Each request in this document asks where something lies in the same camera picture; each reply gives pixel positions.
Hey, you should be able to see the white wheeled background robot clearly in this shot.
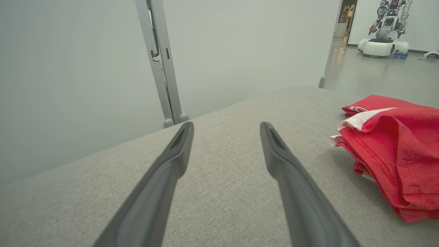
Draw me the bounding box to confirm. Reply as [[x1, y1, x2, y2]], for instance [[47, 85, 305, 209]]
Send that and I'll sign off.
[[357, 0, 412, 58]]

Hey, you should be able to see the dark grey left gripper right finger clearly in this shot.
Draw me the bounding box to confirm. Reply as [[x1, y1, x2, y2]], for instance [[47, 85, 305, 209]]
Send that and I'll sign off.
[[260, 121, 361, 247]]

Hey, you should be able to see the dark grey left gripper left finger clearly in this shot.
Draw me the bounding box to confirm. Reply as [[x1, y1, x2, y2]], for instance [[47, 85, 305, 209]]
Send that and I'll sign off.
[[93, 121, 195, 247]]

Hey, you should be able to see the red white striped garment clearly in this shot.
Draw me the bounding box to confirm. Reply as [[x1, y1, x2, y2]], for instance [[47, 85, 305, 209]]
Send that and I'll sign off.
[[330, 95, 439, 223]]

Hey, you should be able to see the white bin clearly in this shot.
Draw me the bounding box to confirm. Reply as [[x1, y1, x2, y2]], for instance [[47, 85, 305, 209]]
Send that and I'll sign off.
[[334, 22, 349, 38]]

